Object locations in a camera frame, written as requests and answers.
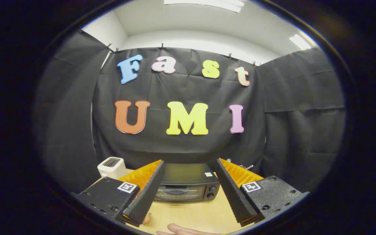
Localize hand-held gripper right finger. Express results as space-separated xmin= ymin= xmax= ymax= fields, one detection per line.
xmin=215 ymin=158 xmax=310 ymax=227

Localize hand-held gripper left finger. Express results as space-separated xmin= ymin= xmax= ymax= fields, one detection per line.
xmin=77 ymin=159 xmax=166 ymax=228

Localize black toaster oven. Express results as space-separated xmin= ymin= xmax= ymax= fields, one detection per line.
xmin=154 ymin=163 xmax=222 ymax=203

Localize white pop-up toaster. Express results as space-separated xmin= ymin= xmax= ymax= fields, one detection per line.
xmin=97 ymin=157 xmax=127 ymax=179

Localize black backdrop cloth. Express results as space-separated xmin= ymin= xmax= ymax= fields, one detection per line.
xmin=33 ymin=31 xmax=347 ymax=196

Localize ceiling light panel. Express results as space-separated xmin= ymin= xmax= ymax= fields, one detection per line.
xmin=289 ymin=33 xmax=312 ymax=50

